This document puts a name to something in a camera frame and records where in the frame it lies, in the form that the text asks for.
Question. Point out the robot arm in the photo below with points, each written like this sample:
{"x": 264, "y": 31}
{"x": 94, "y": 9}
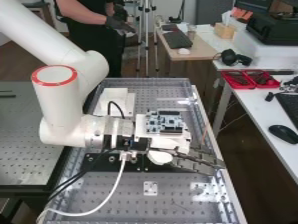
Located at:
{"x": 67, "y": 100}

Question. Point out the small white box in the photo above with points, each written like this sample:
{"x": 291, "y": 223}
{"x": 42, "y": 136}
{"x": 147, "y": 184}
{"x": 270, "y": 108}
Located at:
{"x": 118, "y": 96}

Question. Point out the white desk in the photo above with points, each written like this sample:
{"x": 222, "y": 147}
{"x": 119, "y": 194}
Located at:
{"x": 275, "y": 55}
{"x": 262, "y": 116}

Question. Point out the red tray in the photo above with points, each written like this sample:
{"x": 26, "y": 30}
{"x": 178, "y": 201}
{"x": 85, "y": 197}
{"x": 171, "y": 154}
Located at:
{"x": 240, "y": 80}
{"x": 266, "y": 78}

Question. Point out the cardboard box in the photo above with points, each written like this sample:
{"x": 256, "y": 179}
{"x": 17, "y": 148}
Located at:
{"x": 224, "y": 30}

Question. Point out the clear box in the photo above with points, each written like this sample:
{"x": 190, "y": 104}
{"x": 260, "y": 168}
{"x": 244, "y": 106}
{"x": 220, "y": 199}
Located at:
{"x": 178, "y": 203}

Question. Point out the black mouse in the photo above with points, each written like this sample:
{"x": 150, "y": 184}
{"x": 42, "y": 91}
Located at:
{"x": 284, "y": 134}

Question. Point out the black plate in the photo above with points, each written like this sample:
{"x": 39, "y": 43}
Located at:
{"x": 102, "y": 161}

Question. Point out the metal tripod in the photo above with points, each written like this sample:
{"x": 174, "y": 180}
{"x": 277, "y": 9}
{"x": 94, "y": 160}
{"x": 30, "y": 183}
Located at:
{"x": 147, "y": 33}

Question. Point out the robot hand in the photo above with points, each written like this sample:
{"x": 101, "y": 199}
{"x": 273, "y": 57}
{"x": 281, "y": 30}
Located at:
{"x": 164, "y": 138}

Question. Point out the black keyboard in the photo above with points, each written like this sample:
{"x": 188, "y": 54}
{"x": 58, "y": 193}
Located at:
{"x": 291, "y": 108}
{"x": 178, "y": 39}

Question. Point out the wooden desk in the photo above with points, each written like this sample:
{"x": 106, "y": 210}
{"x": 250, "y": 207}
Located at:
{"x": 195, "y": 53}

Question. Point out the white mouse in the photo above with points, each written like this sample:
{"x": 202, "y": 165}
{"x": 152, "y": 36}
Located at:
{"x": 184, "y": 51}

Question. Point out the person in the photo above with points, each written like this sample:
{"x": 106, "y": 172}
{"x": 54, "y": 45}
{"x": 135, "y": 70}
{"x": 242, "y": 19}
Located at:
{"x": 94, "y": 33}

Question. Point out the small grey square block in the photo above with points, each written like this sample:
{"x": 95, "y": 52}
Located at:
{"x": 151, "y": 188}

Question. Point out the black headphones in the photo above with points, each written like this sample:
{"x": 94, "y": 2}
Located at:
{"x": 231, "y": 57}

